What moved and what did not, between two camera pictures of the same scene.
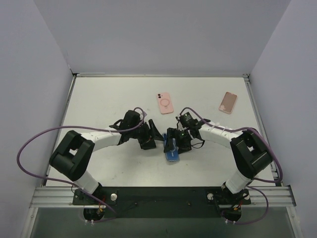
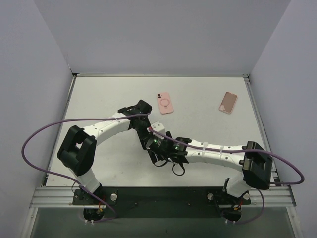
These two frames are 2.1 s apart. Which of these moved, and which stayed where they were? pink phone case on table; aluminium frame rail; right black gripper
Moved: right black gripper
Stayed: pink phone case on table; aluminium frame rail
